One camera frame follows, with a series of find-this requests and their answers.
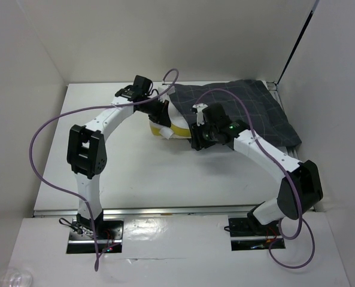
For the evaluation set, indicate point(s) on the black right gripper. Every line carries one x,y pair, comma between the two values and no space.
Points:
197,142

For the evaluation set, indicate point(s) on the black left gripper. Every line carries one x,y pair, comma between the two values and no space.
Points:
161,116

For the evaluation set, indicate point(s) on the white pillow with yellow edge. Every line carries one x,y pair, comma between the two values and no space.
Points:
179,127

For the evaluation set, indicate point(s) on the dark grey checked pillowcase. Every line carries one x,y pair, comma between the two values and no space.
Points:
242,100

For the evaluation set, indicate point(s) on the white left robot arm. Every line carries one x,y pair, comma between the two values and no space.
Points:
87,154

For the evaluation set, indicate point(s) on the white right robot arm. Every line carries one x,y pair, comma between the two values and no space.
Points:
298,183

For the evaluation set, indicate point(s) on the clear plastic object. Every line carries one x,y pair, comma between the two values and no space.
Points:
14,277

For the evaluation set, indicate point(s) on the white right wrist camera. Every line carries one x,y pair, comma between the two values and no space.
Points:
198,110

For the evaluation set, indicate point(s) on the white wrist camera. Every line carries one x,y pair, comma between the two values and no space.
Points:
165,90
198,110

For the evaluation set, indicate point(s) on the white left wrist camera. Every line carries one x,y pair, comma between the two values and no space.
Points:
165,90

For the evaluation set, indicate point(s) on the aluminium right side rail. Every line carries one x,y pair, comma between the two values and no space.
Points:
294,155

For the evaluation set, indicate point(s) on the aluminium rail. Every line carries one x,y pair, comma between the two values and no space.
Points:
294,155
162,211

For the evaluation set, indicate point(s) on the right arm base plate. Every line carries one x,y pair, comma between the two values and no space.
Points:
243,238

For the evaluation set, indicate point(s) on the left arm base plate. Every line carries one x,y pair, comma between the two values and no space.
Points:
80,241

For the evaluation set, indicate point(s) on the aluminium front rail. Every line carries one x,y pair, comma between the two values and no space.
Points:
162,211

